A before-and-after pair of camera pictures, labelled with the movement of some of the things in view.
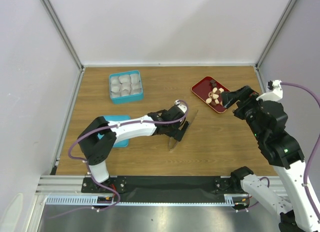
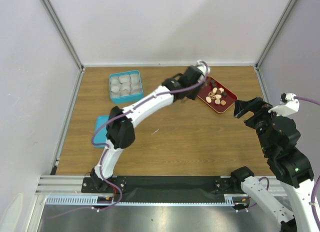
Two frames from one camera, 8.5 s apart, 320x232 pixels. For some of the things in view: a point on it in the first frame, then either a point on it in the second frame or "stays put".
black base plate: (163, 188) stays put
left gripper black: (177, 134) → (192, 95)
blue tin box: (125, 87) stays put
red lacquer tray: (203, 87) stays put
